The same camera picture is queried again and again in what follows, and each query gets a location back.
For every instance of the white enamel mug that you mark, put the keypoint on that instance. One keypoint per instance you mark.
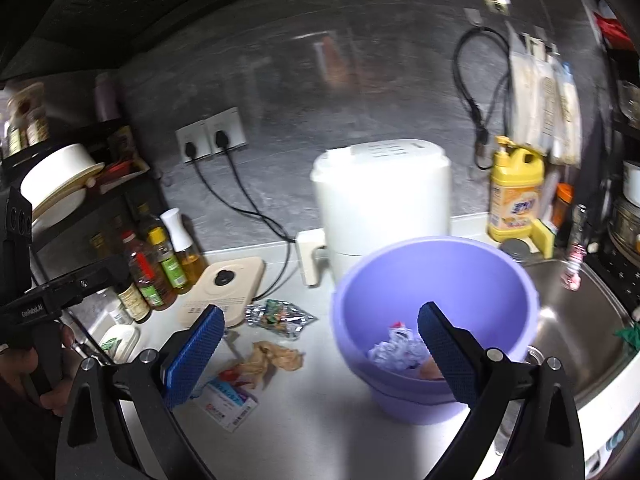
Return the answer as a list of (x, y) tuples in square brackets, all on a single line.
[(632, 180)]

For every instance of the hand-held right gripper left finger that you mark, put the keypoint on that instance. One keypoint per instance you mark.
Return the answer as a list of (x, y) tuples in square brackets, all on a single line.
[(195, 355)]

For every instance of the steel sink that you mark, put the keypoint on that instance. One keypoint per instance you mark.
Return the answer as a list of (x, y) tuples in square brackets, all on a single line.
[(565, 320)]

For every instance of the yellow sponge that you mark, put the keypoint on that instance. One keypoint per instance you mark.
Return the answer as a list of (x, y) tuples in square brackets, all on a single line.
[(544, 240)]

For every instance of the white plate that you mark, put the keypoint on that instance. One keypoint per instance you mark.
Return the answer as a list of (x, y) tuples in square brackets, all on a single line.
[(67, 205)]

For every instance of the spice jar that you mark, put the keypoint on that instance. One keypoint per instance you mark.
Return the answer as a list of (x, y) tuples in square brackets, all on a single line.
[(15, 132), (36, 120)]

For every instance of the green label oil bottle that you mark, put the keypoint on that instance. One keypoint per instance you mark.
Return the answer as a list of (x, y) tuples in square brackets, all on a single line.
[(170, 265)]

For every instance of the red seasoning packet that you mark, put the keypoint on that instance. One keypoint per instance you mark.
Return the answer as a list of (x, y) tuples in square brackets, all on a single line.
[(120, 169)]

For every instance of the round metal lid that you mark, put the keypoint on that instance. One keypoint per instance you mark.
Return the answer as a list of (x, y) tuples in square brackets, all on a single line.
[(515, 250)]

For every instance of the metal pot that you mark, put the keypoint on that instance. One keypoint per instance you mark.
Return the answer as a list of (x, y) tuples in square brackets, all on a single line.
[(627, 222)]

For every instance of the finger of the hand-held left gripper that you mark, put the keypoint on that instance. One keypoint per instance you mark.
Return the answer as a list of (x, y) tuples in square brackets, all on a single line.
[(90, 277)]

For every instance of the small brown sauce bottle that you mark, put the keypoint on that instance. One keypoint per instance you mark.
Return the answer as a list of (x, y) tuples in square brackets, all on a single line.
[(134, 302)]

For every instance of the beige induction cooker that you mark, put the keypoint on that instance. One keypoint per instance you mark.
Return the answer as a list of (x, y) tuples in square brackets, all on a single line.
[(245, 270)]

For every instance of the person's left hand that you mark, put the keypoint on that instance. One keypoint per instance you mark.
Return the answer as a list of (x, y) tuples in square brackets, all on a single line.
[(12, 362)]

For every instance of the small red white packet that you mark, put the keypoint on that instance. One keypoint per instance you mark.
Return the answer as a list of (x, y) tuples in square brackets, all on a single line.
[(231, 375)]

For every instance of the orange lid jar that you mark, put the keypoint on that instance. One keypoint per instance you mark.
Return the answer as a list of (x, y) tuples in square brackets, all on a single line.
[(564, 202)]

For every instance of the white cap oil spray bottle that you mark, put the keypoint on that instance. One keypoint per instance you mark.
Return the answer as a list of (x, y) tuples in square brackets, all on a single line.
[(190, 265)]

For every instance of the green cloth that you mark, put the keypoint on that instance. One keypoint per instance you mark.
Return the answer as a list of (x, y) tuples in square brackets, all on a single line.
[(629, 336)]

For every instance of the dark glass bottle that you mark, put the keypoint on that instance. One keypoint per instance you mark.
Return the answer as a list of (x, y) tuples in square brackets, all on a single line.
[(145, 216)]

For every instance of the crumpled brown paper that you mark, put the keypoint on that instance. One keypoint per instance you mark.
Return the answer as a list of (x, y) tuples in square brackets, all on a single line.
[(275, 357)]

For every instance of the crumpled foil wad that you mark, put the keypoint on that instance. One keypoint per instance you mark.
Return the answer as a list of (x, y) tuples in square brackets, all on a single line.
[(395, 350)]

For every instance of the grey wall socket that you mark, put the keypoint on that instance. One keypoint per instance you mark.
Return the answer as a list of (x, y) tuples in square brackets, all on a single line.
[(192, 135), (230, 122)]

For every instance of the white bowl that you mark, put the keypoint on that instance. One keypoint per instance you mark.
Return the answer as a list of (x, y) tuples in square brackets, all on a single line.
[(55, 175)]

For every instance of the white bottle green label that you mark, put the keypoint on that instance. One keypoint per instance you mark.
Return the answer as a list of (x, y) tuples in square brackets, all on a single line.
[(120, 341)]

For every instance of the yellow detergent bottle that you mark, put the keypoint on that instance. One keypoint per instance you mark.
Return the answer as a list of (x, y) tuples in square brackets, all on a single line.
[(515, 200)]

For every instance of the clear plastic bottle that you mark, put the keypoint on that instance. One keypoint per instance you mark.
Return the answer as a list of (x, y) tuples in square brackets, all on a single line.
[(575, 250)]

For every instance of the purple plastic bucket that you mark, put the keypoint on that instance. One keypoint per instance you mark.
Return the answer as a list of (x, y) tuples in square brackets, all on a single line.
[(360, 310)]

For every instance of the hanging white plastic bags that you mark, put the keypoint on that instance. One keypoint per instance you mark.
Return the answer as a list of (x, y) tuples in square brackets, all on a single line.
[(540, 105)]

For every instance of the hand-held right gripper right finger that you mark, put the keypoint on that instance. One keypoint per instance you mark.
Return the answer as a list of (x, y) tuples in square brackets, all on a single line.
[(445, 355)]

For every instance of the red plastic container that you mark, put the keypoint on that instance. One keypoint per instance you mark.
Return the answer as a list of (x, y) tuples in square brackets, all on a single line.
[(612, 27)]

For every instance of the black seasoning shelf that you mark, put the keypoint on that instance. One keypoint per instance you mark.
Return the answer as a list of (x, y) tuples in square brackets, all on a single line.
[(75, 222)]

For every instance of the silver foil snack wrapper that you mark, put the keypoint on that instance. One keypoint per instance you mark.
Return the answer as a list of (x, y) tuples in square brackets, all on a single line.
[(282, 317)]

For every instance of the black range hood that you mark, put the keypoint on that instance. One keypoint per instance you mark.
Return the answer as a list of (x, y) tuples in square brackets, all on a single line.
[(150, 5)]

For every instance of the white air fryer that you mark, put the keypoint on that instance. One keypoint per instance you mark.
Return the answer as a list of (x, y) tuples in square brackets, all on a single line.
[(380, 200)]

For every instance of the black dish rack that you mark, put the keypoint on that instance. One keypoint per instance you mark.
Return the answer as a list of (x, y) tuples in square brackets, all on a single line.
[(620, 275)]

